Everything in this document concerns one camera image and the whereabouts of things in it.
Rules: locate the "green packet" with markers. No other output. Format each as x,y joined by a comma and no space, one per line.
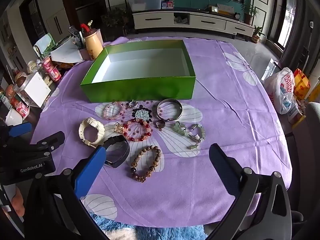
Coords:
46,44

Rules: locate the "tall green potted plant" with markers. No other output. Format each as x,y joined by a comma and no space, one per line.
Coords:
249,11

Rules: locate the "white plastic bag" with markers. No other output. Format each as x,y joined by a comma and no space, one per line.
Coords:
280,87

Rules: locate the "purple floral tablecloth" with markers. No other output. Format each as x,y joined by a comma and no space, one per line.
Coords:
225,130

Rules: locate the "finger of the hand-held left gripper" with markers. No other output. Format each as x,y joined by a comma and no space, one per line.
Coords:
21,128
50,140

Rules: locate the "white box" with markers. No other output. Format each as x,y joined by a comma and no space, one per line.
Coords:
36,90

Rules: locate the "white TV cabinet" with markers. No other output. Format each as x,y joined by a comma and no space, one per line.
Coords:
155,20

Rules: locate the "white wrist watch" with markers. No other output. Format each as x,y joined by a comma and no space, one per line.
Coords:
83,128

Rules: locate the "white bowl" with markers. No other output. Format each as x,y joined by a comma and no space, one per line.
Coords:
12,118

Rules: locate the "gold brooch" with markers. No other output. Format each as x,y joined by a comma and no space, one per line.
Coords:
118,128

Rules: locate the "blue fluffy cloth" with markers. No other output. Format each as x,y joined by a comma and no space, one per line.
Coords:
155,231

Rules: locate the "person's left hand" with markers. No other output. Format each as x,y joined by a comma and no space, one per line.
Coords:
16,198

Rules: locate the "small silver charm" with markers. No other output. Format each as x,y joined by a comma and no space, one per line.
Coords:
134,103

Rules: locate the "silver bangle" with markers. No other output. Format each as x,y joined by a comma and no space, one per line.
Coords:
175,116

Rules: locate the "grey remote control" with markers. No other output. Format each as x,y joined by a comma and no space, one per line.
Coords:
73,31

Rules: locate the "small green potted plant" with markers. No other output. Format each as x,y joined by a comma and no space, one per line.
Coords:
257,33

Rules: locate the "pink cans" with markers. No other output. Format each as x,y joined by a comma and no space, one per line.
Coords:
51,70

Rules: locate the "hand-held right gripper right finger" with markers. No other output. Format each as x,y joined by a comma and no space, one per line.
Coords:
220,160

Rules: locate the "beige bear-shaped bottle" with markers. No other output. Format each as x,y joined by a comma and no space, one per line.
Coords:
93,45

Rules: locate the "dark leafy potted plant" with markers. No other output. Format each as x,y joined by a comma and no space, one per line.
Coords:
115,18

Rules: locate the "grey paper folder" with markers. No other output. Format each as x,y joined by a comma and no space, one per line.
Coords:
66,53

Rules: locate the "black wrist watch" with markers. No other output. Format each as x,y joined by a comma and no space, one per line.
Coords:
125,152

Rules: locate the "yellow bag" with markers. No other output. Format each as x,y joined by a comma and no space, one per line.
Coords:
301,83

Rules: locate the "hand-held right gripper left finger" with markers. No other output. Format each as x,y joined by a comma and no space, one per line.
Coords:
92,170

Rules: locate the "black alarm clock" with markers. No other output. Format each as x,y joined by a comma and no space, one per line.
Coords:
237,16

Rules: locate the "red plastic item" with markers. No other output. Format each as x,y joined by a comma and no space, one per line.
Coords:
85,27

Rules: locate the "green cardboard box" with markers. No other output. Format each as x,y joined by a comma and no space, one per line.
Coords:
140,90

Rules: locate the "clear plastic storage box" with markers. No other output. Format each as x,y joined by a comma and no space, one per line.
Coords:
145,3

